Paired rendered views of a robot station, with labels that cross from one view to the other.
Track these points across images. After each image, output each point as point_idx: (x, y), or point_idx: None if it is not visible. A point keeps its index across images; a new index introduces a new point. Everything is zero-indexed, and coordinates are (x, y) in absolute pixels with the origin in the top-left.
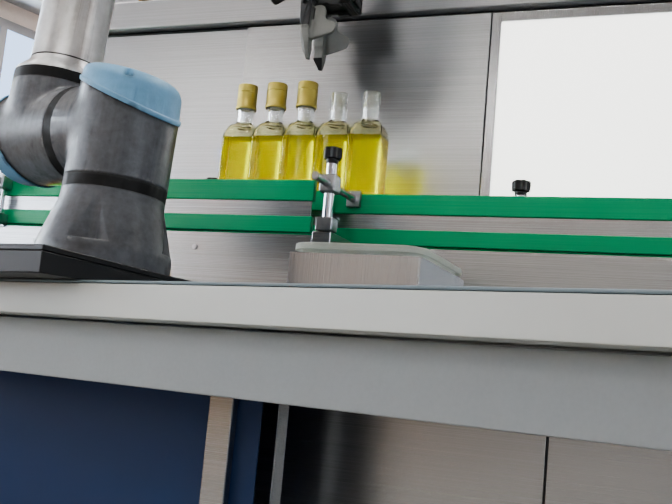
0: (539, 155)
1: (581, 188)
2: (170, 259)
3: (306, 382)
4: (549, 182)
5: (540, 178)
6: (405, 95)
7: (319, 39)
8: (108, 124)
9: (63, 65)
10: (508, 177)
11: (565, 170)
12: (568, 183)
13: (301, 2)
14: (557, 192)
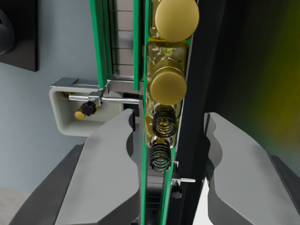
0: (206, 224)
1: (197, 218)
2: (1, 54)
3: None
4: (202, 210)
5: (203, 209)
6: None
7: (218, 162)
8: None
9: None
10: (207, 197)
11: (201, 223)
12: (199, 216)
13: (19, 212)
14: (199, 207)
